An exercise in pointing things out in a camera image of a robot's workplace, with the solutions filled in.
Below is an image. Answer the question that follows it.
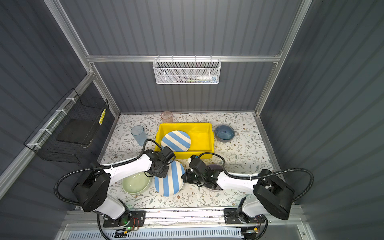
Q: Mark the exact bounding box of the blue white striped plate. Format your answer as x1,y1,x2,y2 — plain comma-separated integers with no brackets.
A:
155,161,185,197
161,131,192,152

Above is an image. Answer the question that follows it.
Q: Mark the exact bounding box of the white tube in basket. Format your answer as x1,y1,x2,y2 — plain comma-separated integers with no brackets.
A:
196,76,217,83

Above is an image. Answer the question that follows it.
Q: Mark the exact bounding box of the light green bowl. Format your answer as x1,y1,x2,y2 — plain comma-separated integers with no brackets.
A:
122,172,151,195

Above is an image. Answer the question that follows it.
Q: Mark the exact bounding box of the white wire mesh basket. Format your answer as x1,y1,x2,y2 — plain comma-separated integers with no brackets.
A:
153,56,222,85

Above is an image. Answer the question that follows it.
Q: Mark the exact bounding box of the black corrugated cable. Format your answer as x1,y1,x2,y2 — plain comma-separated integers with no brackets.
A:
53,138,163,208
197,152,315,202

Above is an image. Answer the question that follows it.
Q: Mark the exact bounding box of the yellow plastic bin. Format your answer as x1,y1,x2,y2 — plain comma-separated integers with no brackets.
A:
156,123,215,160

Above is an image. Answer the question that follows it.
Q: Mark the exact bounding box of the black wire basket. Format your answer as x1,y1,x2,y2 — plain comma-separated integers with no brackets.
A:
24,91,109,164

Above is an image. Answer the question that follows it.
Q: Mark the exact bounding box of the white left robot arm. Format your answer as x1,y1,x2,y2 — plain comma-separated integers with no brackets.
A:
72,147,176,220

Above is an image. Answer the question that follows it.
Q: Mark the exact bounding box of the frosted blue plastic cup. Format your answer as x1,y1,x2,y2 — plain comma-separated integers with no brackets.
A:
131,125,147,146

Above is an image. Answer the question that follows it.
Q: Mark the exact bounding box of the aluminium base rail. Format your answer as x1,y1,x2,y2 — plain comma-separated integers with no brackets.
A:
55,207,311,240

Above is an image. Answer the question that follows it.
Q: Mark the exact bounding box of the lavender bowl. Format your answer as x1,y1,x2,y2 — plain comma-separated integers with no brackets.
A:
208,164,223,172

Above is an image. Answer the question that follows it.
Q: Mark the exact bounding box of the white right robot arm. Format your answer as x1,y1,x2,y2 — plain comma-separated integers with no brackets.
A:
182,155,295,223

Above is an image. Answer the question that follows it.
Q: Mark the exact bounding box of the pink plastic cup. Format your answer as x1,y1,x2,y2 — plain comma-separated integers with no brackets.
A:
161,111,173,124

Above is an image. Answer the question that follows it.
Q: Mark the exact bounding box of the floral patterned table mat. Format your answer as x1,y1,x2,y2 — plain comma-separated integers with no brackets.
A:
98,112,274,209

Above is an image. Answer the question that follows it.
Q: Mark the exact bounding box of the dark blue bowl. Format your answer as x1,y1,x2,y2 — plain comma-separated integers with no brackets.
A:
214,125,235,143

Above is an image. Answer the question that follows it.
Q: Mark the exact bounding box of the left black corrugated cable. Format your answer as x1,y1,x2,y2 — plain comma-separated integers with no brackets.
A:
53,138,163,208

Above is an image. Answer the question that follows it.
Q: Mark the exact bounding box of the right black corrugated cable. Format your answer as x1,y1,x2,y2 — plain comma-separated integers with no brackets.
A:
197,152,315,202

